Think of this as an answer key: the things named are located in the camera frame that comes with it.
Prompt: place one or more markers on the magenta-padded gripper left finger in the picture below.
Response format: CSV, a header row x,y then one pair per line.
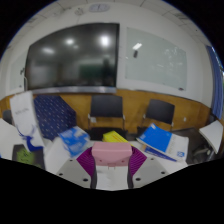
x,y
75,170

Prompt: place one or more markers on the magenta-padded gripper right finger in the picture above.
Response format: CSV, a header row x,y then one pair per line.
x,y
148,170

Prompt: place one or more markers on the pink charger block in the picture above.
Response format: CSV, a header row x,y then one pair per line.
x,y
111,153

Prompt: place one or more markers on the blue tissue box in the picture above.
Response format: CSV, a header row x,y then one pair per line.
x,y
76,138

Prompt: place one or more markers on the blue white paper box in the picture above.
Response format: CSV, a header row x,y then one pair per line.
x,y
158,138

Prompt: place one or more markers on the yellow box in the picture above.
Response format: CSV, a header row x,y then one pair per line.
x,y
113,136

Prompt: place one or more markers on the black green mouse pad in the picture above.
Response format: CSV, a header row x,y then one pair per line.
x,y
26,156

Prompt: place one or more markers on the blue dotted chair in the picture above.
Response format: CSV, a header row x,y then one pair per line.
x,y
53,115

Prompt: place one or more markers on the black chair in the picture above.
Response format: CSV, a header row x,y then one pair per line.
x,y
7,116
106,106
160,111

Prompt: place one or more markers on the white paper bag blue deer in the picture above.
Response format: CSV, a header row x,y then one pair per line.
x,y
25,116

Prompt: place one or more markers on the white side table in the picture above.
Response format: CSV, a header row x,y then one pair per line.
x,y
213,133

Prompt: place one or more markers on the blue curtain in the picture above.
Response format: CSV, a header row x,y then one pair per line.
x,y
216,86

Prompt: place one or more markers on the large glass whiteboard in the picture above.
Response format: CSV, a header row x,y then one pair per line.
x,y
156,60

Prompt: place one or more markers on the small glass whiteboard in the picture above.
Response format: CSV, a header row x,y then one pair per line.
x,y
17,75

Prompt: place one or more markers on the black whiteboard eraser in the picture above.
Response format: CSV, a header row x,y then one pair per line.
x,y
135,53

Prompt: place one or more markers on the large black wall screen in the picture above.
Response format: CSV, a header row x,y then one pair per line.
x,y
71,56

